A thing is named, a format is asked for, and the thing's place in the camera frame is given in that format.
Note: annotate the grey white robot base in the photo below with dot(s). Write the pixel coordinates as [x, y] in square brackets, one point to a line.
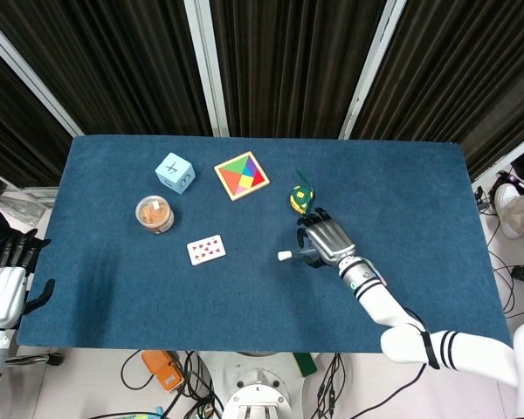
[259, 388]

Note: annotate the light blue number cube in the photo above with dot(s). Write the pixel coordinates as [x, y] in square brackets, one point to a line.
[174, 172]

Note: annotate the orange handheld device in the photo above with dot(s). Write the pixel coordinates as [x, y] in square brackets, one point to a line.
[163, 371]

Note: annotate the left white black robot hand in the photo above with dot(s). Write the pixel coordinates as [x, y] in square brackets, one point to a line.
[2, 292]

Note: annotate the white frame post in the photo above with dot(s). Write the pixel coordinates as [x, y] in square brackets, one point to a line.
[30, 74]
[371, 70]
[207, 70]

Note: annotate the blue fabric tablecloth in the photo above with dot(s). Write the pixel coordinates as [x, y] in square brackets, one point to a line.
[253, 301]

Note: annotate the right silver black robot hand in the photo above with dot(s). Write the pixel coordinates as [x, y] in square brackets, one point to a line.
[329, 240]

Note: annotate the clear jar of rubber bands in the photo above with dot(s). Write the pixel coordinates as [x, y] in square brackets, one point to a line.
[155, 214]

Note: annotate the green flat board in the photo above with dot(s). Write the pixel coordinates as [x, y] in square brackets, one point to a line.
[305, 364]

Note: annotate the playing card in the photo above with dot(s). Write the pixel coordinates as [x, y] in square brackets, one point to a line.
[206, 249]

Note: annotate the grey plastic bag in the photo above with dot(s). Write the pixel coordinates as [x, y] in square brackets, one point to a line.
[19, 209]

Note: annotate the colourful wooden tangram puzzle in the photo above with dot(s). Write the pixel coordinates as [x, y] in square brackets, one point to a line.
[242, 175]

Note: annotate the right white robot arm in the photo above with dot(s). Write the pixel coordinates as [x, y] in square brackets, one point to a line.
[401, 314]

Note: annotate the dark pleated curtain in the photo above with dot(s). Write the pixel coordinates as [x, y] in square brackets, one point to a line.
[113, 65]
[463, 74]
[17, 131]
[288, 65]

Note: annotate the small white peg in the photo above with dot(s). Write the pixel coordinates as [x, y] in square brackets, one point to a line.
[284, 255]

